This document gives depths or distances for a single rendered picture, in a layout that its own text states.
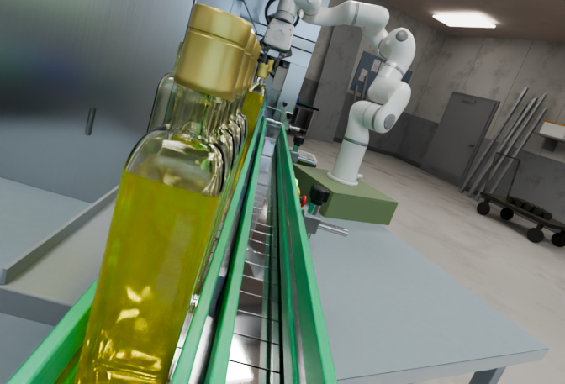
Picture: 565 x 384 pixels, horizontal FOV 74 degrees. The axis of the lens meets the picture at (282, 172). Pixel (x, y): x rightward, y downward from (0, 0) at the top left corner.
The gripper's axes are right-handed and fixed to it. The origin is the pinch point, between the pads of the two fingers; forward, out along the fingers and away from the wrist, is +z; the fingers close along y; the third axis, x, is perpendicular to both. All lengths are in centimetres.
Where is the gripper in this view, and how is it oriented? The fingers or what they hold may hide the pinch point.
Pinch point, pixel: (270, 62)
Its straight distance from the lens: 143.7
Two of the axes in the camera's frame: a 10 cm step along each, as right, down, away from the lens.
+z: -3.0, 9.5, -0.4
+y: 9.5, 3.0, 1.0
